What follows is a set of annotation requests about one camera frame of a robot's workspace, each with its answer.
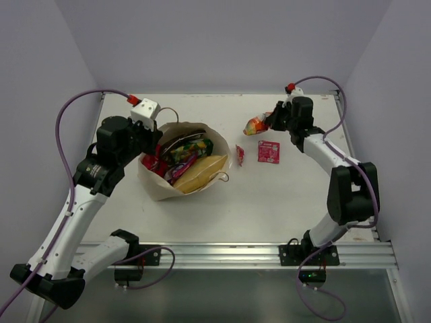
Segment dark brown snack bag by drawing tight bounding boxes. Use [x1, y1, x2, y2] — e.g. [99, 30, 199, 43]
[160, 129, 206, 157]

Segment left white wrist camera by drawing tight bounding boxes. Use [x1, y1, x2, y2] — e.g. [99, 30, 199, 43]
[131, 98, 161, 122]

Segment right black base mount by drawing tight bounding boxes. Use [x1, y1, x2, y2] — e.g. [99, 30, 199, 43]
[278, 238, 340, 287]

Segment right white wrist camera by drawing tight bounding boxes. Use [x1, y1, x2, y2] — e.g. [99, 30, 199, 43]
[285, 83, 304, 102]

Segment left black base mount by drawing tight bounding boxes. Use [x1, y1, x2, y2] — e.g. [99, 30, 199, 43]
[114, 244, 161, 287]

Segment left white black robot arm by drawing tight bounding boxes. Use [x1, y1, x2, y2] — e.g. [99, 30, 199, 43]
[10, 116, 163, 310]

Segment purple Fox's candy bag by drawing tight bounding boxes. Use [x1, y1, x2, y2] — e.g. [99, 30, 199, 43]
[164, 154, 198, 185]

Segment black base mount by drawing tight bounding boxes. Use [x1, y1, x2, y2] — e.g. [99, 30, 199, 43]
[114, 244, 161, 287]
[278, 238, 340, 287]

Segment orange snack packet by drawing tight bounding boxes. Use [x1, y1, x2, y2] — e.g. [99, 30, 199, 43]
[243, 112, 271, 136]

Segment green snack packet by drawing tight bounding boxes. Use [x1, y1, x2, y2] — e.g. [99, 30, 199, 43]
[169, 139, 213, 163]

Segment small red candy wrapper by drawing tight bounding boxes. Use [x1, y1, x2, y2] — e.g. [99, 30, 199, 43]
[236, 145, 245, 167]

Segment brown paper bag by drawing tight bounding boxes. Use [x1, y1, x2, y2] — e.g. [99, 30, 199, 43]
[137, 121, 232, 201]

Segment red R snack packet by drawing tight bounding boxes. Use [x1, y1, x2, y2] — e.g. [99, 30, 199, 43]
[141, 154, 168, 177]

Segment yellow chips bag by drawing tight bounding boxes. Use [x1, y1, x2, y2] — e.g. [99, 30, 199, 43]
[173, 155, 228, 194]

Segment red pink candy packet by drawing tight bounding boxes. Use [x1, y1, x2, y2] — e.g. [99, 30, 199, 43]
[258, 141, 280, 164]

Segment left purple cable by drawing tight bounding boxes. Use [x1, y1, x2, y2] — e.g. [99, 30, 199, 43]
[0, 89, 176, 320]

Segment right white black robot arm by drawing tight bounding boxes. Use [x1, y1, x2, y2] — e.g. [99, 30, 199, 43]
[264, 96, 380, 264]

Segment aluminium mounting rail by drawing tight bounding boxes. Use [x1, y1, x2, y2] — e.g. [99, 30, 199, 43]
[75, 240, 398, 270]

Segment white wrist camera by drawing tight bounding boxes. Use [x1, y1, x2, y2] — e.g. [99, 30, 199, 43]
[285, 83, 304, 102]
[131, 98, 161, 122]

